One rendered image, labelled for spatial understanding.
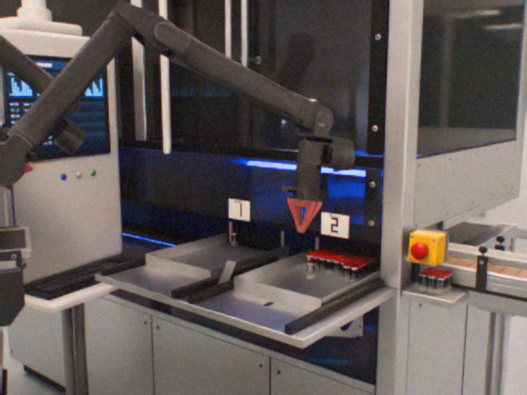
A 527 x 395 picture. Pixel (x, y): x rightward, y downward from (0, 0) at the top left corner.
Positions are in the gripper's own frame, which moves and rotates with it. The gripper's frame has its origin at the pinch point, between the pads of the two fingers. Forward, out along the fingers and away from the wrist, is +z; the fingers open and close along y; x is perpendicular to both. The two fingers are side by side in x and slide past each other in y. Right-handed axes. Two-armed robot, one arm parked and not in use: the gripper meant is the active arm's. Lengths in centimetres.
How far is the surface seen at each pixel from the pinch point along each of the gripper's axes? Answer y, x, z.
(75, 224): 3, 89, 12
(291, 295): 2.0, 1.9, 15.9
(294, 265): 27.1, 19.0, 13.2
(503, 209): 492, 92, -9
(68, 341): 12, 100, 55
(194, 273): 2.5, 33.8, 16.9
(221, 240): 34, 53, 11
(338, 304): 5.9, -8.5, 15.9
